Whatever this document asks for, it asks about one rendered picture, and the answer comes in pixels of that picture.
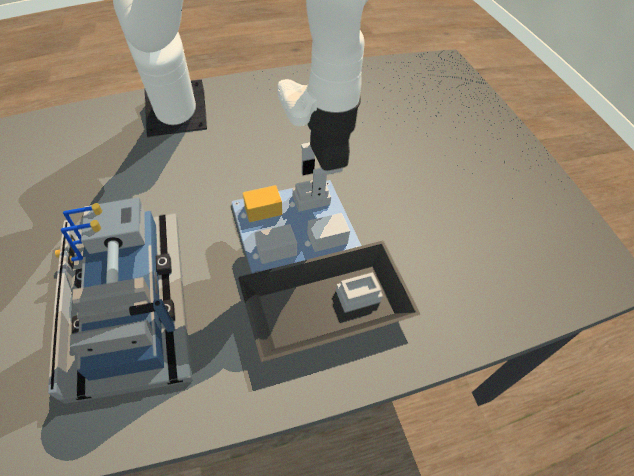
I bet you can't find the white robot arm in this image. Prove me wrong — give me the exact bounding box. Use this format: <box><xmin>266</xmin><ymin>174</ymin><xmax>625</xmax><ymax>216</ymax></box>
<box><xmin>113</xmin><ymin>0</ymin><xmax>368</xmax><ymax>125</ymax></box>

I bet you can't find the grey flat bar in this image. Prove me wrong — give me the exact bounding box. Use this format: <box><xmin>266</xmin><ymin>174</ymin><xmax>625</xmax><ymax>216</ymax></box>
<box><xmin>77</xmin><ymin>301</ymin><xmax>148</xmax><ymax>324</ymax></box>

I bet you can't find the yellow rectangular block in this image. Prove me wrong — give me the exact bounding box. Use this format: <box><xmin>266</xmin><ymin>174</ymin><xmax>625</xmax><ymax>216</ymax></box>
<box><xmin>243</xmin><ymin>186</ymin><xmax>282</xmax><ymax>222</ymax></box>

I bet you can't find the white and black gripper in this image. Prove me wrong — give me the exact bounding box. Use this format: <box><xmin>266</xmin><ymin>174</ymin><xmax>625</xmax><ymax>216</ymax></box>
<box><xmin>277</xmin><ymin>69</ymin><xmax>361</xmax><ymax>199</ymax></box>

